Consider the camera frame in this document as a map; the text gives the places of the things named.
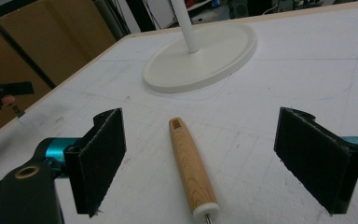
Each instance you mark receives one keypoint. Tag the white round-base stand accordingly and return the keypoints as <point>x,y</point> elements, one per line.
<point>199,59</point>

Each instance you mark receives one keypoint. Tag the large brown cardboard box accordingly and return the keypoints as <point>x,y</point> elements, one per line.
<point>59,37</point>

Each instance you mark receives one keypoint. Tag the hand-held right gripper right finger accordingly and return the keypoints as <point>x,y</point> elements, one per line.
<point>317,155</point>

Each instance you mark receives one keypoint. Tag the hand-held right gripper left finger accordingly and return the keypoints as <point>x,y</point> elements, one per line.
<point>101,161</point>

